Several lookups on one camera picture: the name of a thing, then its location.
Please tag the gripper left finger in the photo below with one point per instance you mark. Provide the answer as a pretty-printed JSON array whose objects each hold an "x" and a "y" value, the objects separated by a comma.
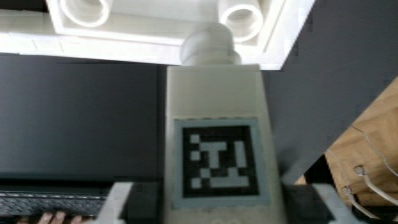
[{"x": 130, "y": 207}]

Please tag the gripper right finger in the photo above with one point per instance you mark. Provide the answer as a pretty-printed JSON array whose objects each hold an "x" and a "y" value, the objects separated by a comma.
[{"x": 315, "y": 206}]

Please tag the white leg with tag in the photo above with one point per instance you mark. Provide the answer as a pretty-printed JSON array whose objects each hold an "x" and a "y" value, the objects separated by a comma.
[{"x": 223, "y": 186}]

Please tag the white square tabletop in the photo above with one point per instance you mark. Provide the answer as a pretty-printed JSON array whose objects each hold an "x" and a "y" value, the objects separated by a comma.
[{"x": 148, "y": 25}]

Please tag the person hand at keyboard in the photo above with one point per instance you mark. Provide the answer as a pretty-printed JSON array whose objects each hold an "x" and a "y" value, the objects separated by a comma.
[{"x": 54, "y": 218}]

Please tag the black keyboard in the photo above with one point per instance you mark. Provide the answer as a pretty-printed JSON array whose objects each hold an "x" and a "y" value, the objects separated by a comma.
[{"x": 29, "y": 203}]

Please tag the white U-shaped obstacle fence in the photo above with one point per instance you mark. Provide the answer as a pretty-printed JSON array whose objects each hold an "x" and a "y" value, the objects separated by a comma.
[{"x": 29, "y": 39}]

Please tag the wooden board with wires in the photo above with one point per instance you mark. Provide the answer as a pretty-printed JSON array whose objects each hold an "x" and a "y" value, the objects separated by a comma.
[{"x": 361, "y": 155}]

